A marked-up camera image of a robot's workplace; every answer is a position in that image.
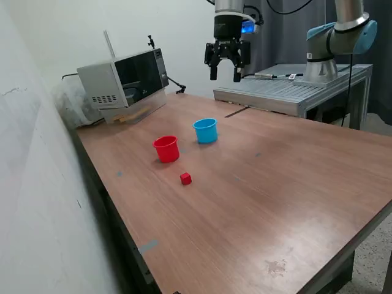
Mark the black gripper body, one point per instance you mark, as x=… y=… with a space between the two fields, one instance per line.
x=228 y=30

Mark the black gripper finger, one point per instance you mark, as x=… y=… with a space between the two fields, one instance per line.
x=213 y=72
x=245 y=53

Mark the red cube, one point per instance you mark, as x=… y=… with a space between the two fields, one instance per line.
x=185 y=179

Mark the grey blue UR5e robot arm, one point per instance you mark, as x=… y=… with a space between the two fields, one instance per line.
x=321 y=43

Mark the aluminium profile robot stand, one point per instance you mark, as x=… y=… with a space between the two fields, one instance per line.
x=275 y=95

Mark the white warning tag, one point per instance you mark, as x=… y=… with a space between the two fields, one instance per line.
x=292 y=76

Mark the blue plastic cup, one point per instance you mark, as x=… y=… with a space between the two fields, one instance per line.
x=206 y=133

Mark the clear plastic box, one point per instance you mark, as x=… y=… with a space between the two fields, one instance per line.
x=153 y=104

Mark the red plastic cup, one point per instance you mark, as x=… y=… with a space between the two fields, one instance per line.
x=167 y=151

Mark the yellow wooden sticks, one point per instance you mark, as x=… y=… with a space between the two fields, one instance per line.
x=131 y=115

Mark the thin metal rod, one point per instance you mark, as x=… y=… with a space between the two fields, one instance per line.
x=109 y=44

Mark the silver microwave oven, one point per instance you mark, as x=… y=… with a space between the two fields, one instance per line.
x=101 y=82

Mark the crumpled clear plastic bag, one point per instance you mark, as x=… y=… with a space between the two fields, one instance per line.
x=73 y=107

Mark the long grey-blue tape strip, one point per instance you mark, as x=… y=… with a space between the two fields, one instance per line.
x=148 y=246

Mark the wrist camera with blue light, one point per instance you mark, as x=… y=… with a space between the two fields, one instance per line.
x=249 y=27

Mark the small black camera mount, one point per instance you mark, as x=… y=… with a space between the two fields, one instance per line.
x=150 y=41

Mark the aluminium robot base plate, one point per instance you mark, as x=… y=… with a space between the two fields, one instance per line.
x=321 y=82

